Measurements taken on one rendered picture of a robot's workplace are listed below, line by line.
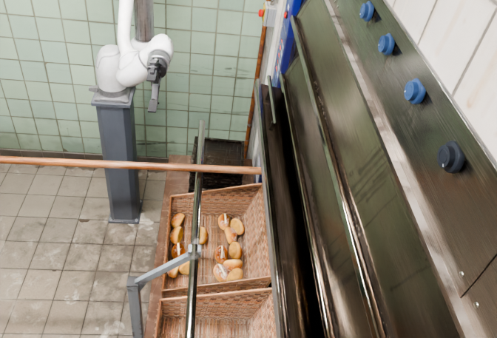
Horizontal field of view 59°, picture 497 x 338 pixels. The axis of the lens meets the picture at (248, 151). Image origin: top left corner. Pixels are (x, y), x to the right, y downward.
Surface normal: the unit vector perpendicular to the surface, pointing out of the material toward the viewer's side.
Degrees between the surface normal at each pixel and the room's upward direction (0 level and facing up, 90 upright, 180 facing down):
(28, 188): 0
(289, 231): 10
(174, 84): 90
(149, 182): 0
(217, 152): 0
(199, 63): 90
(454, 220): 90
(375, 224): 70
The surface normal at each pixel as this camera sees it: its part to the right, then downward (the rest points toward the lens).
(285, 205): 0.29, -0.72
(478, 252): -0.99, -0.04
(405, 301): -0.89, -0.34
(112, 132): 0.04, 0.67
